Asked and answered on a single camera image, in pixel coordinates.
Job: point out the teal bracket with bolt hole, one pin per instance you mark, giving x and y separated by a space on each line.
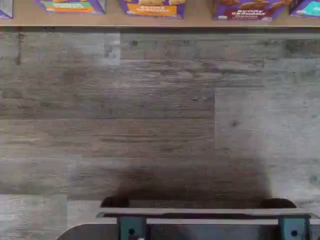
287 225
125 225

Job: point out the grey rounded base plate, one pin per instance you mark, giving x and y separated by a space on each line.
95 233

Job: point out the grey metal stand bar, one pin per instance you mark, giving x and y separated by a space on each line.
200 212

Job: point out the black rounded stand foot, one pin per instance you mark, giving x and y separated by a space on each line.
115 203
277 203

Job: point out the purple box yellow orange patch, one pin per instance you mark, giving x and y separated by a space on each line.
152 8

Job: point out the purple box green patch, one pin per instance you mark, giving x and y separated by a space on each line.
70 6

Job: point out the tan wooden shelf board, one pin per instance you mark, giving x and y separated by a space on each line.
200 22

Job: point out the purple box magenta patch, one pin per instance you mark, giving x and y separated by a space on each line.
5 8

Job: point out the purple box brown patch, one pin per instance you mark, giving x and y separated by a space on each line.
250 11

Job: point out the purple box teal patch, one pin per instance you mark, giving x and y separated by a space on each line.
307 7

